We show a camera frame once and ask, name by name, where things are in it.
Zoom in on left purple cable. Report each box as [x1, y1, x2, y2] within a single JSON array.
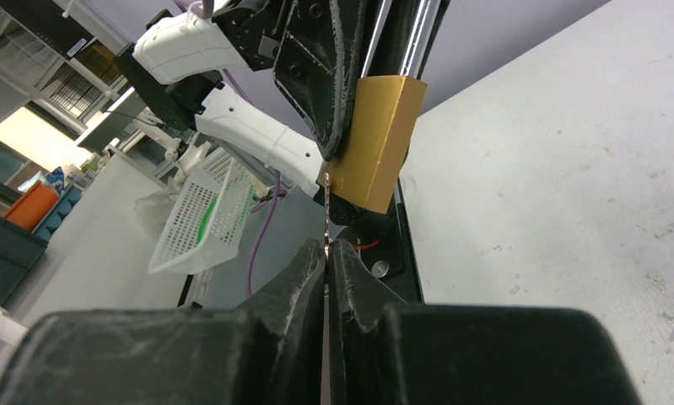
[[174, 0, 290, 299]]

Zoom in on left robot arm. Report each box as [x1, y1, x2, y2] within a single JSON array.
[[117, 1, 448, 212]]

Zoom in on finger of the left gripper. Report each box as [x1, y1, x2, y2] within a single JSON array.
[[273, 0, 368, 161], [364, 0, 450, 78]]

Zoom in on white plastic basket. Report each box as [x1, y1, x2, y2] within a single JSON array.
[[148, 148, 255, 275]]

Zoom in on orange storage bin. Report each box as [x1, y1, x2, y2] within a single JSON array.
[[3, 182, 59, 231]]

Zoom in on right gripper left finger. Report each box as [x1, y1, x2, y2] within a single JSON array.
[[236, 239, 326, 404]]

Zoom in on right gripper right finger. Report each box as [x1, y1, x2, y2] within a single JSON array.
[[327, 240, 403, 404]]

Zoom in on brass padlock long shackle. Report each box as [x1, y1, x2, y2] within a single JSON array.
[[321, 61, 427, 213]]

